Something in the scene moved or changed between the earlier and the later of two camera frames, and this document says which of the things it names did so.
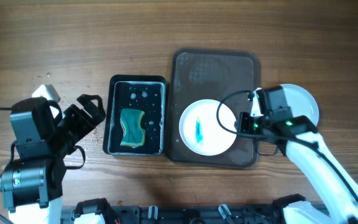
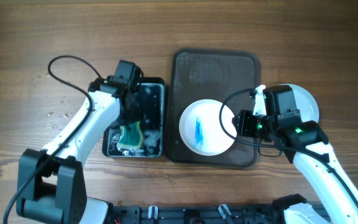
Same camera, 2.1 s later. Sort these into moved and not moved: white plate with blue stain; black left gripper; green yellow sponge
Moved: black left gripper
Not moved: green yellow sponge; white plate with blue stain
